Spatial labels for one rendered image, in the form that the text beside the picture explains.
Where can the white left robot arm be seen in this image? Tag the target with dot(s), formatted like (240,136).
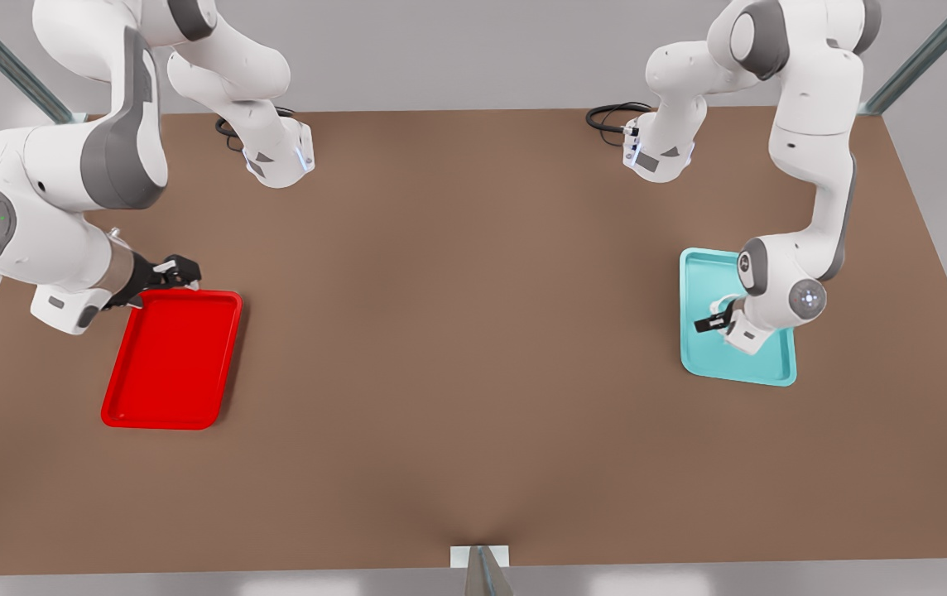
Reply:
(813,99)

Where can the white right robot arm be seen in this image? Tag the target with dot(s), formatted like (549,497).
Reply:
(43,165)

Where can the teal rectangular tray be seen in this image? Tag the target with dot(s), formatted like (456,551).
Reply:
(709,356)

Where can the red rectangular tray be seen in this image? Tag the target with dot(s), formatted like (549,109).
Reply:
(171,360)

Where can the silver frame post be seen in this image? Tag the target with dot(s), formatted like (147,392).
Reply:
(10,70)
(482,571)
(925,58)

